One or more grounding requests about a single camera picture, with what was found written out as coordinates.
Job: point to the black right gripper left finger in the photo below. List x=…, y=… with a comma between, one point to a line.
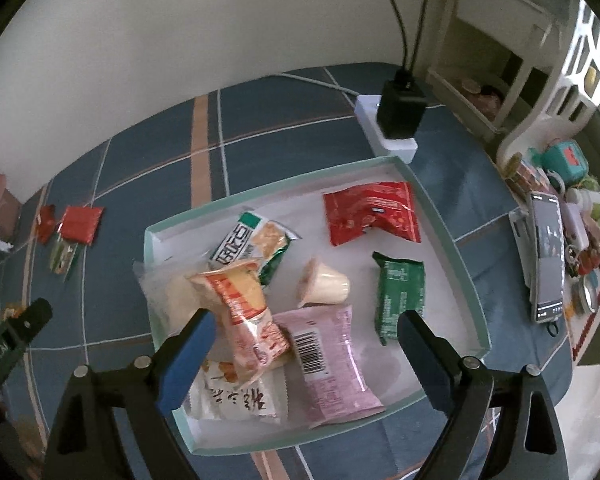
x=85, y=441

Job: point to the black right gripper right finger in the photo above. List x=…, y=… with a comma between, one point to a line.
x=527, y=442

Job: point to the green cow rice cracker pack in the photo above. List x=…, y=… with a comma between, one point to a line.
x=63, y=257

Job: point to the white orange Chinese snack bag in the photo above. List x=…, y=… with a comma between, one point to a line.
x=216, y=395

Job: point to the small dark red snack packet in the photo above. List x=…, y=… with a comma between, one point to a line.
x=45, y=224

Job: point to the white bun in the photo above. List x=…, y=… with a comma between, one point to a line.
x=171, y=298

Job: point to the pink orange bread package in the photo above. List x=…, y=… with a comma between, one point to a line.
x=236, y=297

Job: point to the dark green biscuit pack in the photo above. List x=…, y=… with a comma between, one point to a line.
x=401, y=287

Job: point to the pink barcode snack bag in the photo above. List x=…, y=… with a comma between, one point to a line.
x=335, y=385

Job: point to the white green cracker pack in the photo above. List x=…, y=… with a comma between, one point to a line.
x=254, y=237

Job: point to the pudding jelly cup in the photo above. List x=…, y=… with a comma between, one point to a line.
x=321, y=284

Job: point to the red flower snack bag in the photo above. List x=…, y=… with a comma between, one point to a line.
x=388, y=206

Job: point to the orange cake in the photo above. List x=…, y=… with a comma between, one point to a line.
x=12, y=311

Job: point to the smartphone on stand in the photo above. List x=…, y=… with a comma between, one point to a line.
x=539, y=237

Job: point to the patterned tape roll stack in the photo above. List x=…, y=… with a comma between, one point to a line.
x=524, y=178

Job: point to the mint green white tray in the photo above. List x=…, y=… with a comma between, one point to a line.
x=452, y=307

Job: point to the teal toy box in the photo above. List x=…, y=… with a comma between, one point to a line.
x=565, y=159

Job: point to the black power adapter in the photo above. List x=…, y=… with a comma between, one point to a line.
x=401, y=107

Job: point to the white plastic shelf rack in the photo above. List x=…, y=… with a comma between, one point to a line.
x=521, y=74

